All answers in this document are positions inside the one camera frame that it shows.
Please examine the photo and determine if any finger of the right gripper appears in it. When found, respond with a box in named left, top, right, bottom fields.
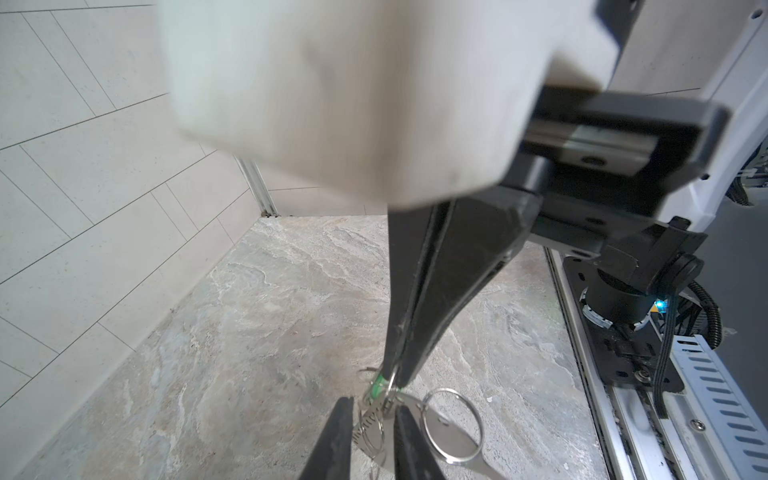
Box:
left=381, top=201, right=453, bottom=375
left=395, top=186, right=542, bottom=387

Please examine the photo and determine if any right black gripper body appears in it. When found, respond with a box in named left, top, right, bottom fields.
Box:
left=519, top=87, right=729, bottom=258

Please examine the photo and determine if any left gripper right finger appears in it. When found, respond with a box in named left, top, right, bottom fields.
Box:
left=393, top=406, right=445, bottom=480

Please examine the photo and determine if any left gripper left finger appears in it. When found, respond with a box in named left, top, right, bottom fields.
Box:
left=299, top=397, right=354, bottom=480

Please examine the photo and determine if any metal key holder plate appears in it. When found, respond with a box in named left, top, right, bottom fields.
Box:
left=352, top=388, right=504, bottom=479

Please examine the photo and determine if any green plastic key tag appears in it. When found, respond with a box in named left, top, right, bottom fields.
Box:
left=369, top=374, right=388, bottom=401

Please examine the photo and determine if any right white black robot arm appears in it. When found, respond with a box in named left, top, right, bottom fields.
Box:
left=380, top=1, right=767, bottom=391

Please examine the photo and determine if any perforated vent strip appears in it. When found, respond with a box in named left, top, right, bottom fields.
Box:
left=673, top=335, right=767, bottom=479

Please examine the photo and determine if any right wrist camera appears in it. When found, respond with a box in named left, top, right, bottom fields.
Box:
left=158, top=1, right=620, bottom=208

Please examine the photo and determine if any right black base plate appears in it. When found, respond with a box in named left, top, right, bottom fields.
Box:
left=562, top=257, right=661, bottom=391

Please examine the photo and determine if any right black corrugated cable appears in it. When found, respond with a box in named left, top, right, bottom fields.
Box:
left=650, top=254, right=724, bottom=421

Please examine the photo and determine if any aluminium mounting rail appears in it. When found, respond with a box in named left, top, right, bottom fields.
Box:
left=545, top=248, right=768, bottom=480

